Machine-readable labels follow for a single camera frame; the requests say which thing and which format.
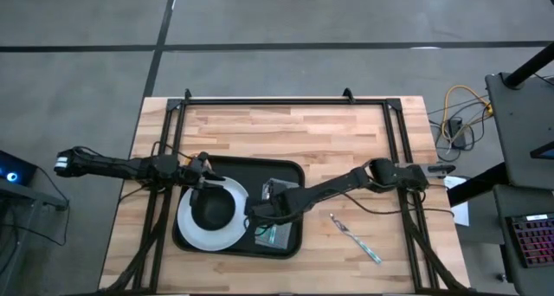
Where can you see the dark tilted monitor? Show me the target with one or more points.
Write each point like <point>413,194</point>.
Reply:
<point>543,151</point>

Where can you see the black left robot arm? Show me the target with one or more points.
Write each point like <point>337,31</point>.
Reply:
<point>108,168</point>

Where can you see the white paper sheet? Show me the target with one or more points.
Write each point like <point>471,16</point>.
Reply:
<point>461,211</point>

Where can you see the black diagonal pole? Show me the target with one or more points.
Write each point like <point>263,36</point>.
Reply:
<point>530,64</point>

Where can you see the grey computer desk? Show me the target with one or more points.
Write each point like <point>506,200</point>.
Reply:
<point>30,194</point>

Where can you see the black plastic serving tray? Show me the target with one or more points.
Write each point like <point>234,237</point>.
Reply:
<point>242,170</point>

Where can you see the backlit computer keyboard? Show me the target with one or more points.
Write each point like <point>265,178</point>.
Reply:
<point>534,240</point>

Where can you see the grey keyboard desk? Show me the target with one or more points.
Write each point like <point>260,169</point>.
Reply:
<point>519,201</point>

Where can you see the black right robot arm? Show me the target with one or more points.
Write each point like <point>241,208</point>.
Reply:
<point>337,188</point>

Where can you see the white round plate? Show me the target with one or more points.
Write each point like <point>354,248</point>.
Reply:
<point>216,240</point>

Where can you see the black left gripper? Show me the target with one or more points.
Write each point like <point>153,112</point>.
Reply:
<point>190,175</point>

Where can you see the grey cloth napkin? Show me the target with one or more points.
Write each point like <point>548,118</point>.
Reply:
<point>283,185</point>

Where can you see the black power adapter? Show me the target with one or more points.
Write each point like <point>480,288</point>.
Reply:
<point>456,129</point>

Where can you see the black desk leg bar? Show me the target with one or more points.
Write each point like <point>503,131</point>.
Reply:
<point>476,185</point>

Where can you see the computer with blue light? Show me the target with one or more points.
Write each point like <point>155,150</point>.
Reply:
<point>15,168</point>

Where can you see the black round bowl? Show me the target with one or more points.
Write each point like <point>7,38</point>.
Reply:
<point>214,209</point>

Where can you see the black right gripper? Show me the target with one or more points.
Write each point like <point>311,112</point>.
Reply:
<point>266,207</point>

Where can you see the black aluminium table frame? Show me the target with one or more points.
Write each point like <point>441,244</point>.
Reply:
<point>281,101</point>

